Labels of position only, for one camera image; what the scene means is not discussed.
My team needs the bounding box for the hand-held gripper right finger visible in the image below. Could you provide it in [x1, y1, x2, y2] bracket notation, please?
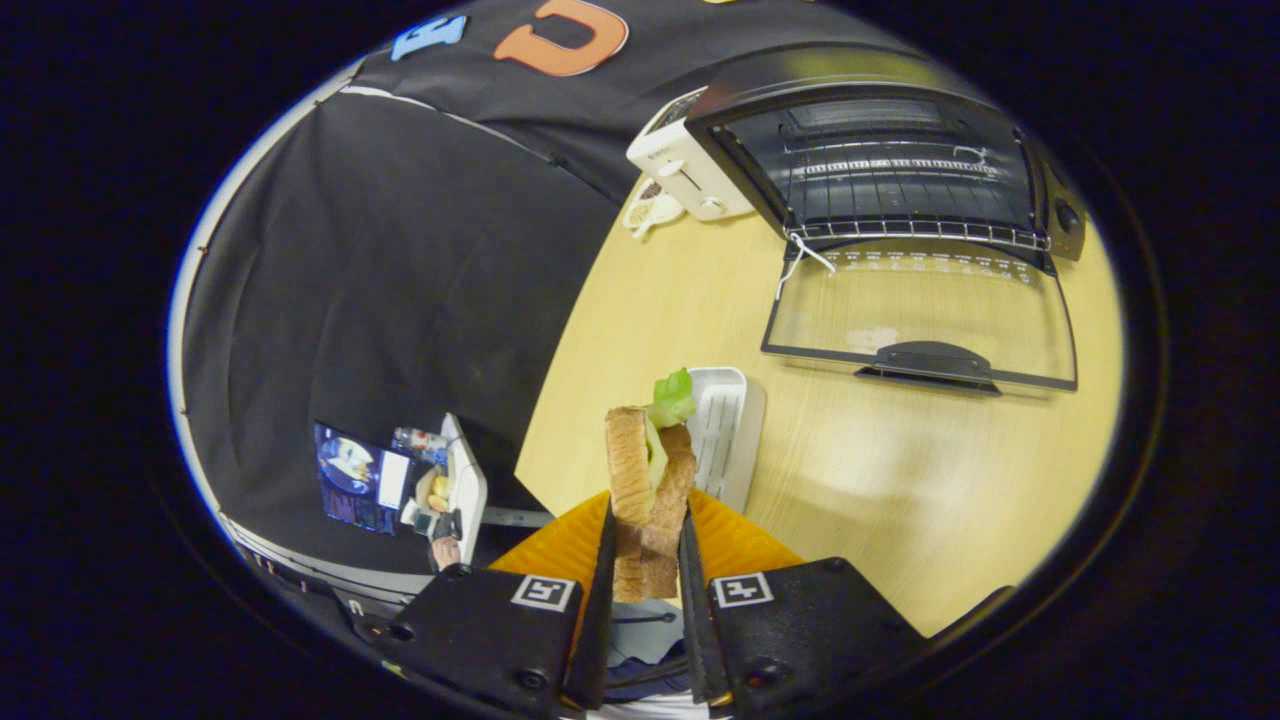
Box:
[678, 488, 926, 717]

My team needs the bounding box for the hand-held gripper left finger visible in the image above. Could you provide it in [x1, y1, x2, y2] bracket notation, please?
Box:
[375, 490, 619, 716]

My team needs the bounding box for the toasted bread lettuce sandwich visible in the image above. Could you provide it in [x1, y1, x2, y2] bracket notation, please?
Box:
[604, 367, 698, 604]

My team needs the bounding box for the black toaster oven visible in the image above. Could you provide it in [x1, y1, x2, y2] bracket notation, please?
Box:
[685, 45, 1089, 398]

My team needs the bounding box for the white slot toaster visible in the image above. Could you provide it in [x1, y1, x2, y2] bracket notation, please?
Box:
[626, 87, 756, 222]

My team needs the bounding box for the person's clothing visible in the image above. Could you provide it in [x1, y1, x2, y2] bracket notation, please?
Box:
[585, 600, 706, 720]

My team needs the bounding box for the white ribbed tray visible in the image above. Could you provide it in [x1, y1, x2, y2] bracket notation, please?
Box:
[685, 366, 767, 514]

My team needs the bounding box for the computer screen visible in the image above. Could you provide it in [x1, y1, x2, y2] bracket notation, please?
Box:
[314, 420, 413, 536]

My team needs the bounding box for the black backdrop cloth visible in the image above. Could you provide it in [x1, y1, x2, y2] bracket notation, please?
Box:
[180, 0, 901, 601]

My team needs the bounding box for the white divided snack dish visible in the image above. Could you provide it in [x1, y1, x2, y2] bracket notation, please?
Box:
[622, 182, 686, 241]

